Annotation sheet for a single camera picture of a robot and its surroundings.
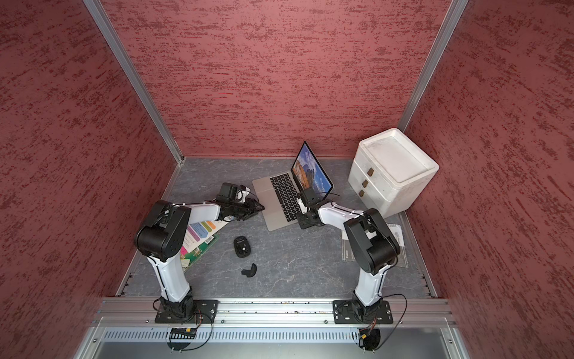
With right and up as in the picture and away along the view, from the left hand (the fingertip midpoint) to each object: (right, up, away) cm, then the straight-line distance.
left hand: (260, 212), depth 97 cm
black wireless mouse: (-5, -12, -11) cm, 17 cm away
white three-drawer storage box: (+53, +17, -14) cm, 57 cm away
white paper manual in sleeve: (+37, -15, -12) cm, 41 cm away
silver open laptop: (+7, +8, +9) cm, 14 cm away
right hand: (+20, -5, -1) cm, 20 cm away
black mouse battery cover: (-2, -21, -15) cm, 26 cm away
